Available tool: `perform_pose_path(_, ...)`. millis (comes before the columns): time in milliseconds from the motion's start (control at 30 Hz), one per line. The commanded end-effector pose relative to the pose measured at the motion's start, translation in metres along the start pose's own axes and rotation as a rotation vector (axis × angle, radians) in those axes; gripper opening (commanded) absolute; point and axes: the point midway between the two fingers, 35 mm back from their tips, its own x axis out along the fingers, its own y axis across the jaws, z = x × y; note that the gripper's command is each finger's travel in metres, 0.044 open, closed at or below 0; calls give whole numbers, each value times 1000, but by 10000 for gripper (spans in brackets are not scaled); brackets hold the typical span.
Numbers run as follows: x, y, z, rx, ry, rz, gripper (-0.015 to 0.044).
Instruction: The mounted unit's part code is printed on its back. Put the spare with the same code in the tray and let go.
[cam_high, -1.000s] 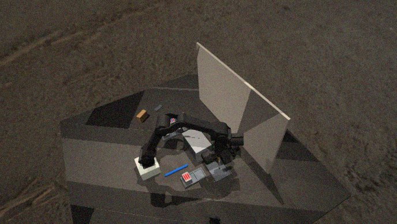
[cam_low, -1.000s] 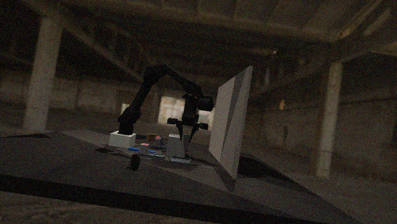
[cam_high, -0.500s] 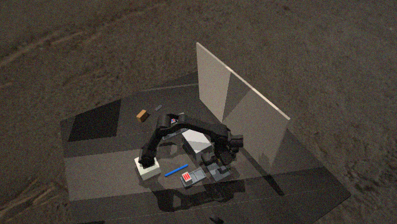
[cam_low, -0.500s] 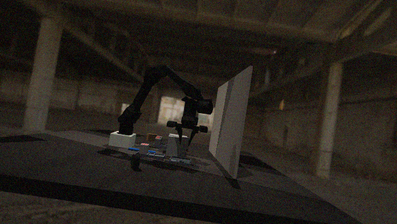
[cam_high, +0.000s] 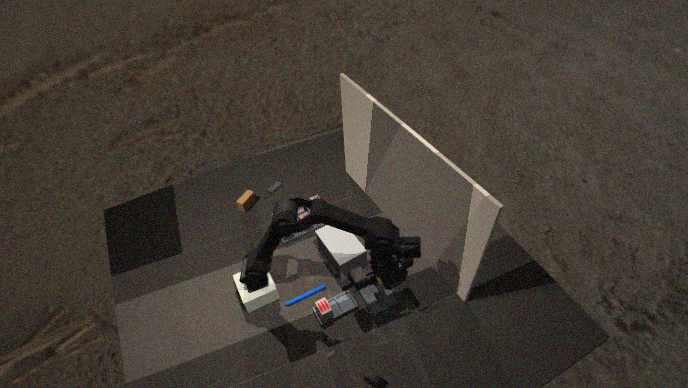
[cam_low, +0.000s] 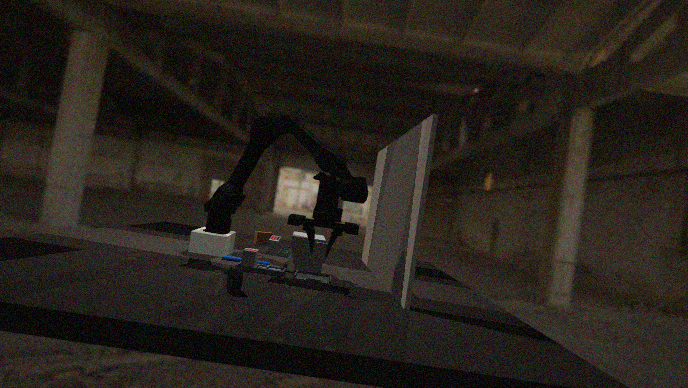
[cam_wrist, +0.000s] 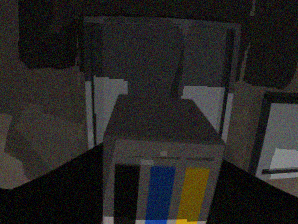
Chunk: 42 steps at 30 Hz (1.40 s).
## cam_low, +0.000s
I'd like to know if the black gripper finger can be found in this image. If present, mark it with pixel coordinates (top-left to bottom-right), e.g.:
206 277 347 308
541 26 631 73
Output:
302 228 315 255
325 231 343 258

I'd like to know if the beige flat panel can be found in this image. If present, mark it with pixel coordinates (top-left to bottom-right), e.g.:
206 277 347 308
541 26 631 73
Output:
362 114 439 310

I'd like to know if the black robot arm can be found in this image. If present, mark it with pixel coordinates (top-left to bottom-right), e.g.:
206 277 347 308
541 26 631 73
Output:
203 115 368 234

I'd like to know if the tan rectangular block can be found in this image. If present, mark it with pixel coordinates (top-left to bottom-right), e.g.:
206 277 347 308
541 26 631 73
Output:
253 231 274 245

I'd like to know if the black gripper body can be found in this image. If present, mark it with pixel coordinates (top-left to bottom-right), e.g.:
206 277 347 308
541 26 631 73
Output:
287 197 359 235

